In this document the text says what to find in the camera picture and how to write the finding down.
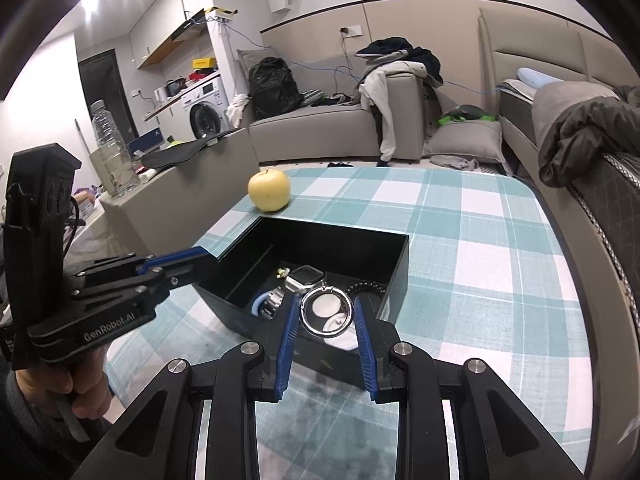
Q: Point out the silver metal wristwatch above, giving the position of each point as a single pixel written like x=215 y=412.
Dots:
x=305 y=277

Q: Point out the dark door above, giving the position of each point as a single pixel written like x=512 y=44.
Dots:
x=102 y=105

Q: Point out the white round disc with clip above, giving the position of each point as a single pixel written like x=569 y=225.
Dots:
x=345 y=338

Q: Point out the teal checked tablecloth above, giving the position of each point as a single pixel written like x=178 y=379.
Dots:
x=475 y=285

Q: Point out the black cardboard box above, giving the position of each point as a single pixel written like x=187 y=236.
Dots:
x=325 y=245

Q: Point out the clear plastic water bottle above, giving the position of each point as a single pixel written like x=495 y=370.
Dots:
x=112 y=150

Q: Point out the light blue pillow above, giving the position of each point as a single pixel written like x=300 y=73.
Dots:
x=537 y=77

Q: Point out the black quilted bed footboard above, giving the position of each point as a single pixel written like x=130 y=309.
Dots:
x=620 y=220

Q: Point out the person's left hand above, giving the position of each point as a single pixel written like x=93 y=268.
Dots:
x=90 y=390

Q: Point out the beige padded headboard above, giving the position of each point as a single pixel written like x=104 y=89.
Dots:
x=550 y=45

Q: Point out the yellow apple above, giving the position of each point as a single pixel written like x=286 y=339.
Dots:
x=270 y=190

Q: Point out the white cloth on sofa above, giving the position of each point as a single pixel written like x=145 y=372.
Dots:
x=239 y=110

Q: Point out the black backpack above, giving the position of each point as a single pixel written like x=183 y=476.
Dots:
x=272 y=87

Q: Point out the small yellow flower earring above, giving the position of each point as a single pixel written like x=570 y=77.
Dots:
x=282 y=273

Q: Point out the dark olive jacket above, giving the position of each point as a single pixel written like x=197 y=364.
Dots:
x=585 y=130

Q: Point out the grey sofa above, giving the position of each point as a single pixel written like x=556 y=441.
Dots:
x=310 y=130

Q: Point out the green and black garment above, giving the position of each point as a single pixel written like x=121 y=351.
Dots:
x=465 y=114

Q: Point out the white wall cabinet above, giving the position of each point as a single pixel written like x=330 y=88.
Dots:
x=165 y=15

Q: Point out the white washing machine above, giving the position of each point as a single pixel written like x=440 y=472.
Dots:
x=205 y=110

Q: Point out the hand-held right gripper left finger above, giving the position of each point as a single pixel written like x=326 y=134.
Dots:
x=287 y=345

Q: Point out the grey floor pillow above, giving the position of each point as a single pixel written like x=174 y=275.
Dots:
x=465 y=142

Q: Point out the white wall socket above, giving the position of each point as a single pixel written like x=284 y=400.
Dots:
x=351 y=30

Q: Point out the yellow box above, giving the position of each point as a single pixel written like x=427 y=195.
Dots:
x=204 y=63

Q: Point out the dark clothes pile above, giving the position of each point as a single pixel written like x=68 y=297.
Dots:
x=400 y=52

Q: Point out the black and white patterned cushion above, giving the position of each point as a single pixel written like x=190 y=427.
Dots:
x=312 y=96

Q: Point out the plain white round disc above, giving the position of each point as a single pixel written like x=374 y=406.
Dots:
x=327 y=305

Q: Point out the grey blanket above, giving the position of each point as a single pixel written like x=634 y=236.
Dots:
x=560 y=97

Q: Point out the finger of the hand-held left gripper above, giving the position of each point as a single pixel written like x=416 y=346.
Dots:
x=175 y=260
x=140 y=292

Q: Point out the grey garment on floor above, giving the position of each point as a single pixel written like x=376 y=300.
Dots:
x=457 y=162

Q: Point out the black flat curved pad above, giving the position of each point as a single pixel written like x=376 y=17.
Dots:
x=180 y=152

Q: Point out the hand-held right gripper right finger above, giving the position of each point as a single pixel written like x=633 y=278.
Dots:
x=365 y=355

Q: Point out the blue and white box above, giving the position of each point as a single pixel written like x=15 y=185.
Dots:
x=145 y=141

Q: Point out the grey side cabinet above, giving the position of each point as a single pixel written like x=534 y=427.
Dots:
x=200 y=200

